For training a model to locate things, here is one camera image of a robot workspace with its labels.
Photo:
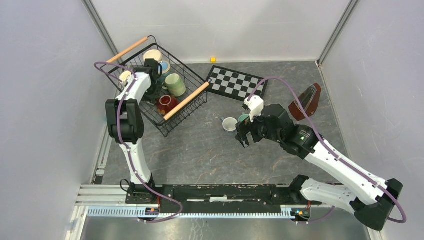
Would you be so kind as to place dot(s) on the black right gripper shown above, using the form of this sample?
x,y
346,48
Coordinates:
x,y
246,126

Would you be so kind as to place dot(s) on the blue bottomed mug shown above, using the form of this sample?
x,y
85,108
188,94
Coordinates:
x,y
165,69

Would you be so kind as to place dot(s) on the cream mug rear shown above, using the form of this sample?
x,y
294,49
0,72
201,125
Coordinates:
x,y
154,54

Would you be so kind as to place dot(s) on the cream mug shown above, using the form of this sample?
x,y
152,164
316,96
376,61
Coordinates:
x,y
124,76
154,54

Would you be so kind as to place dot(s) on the aluminium rail frame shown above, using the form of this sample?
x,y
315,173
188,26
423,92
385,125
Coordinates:
x,y
101,213

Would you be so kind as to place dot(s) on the small green teacup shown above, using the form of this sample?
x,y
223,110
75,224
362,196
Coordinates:
x,y
244,118

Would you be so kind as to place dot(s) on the wooden rack handle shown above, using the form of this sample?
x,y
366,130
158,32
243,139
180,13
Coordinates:
x,y
186,101
118,58

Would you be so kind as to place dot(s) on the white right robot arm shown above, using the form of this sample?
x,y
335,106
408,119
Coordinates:
x,y
370,198

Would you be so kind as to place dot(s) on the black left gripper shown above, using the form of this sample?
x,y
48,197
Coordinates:
x,y
156,93

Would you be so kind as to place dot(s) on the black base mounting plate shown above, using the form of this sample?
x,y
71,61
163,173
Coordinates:
x,y
218,198

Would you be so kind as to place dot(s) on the grey blue mug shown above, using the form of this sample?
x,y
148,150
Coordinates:
x,y
229,124

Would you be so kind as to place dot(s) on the left wooden rack handle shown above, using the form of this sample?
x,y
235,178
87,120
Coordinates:
x,y
118,58

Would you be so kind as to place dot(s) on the cream mug left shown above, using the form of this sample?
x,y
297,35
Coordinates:
x,y
124,76

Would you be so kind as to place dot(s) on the brown wooden metronome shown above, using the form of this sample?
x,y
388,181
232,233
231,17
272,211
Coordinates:
x,y
309,100

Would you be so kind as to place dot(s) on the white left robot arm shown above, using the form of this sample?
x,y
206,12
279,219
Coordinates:
x,y
126,126

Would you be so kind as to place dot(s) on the light green mug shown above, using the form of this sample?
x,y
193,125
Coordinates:
x,y
175,85

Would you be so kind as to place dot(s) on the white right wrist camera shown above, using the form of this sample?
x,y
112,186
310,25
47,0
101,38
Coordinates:
x,y
255,105

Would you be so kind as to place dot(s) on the black white chessboard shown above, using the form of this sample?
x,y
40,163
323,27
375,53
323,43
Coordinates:
x,y
234,84

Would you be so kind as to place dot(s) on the black wire dish rack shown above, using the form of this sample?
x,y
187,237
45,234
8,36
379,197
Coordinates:
x,y
149,110

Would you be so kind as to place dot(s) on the red floral mug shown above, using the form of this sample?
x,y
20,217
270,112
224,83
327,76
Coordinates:
x,y
165,104

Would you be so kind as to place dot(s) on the right wooden rack handle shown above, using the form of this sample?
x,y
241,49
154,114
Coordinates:
x,y
186,101

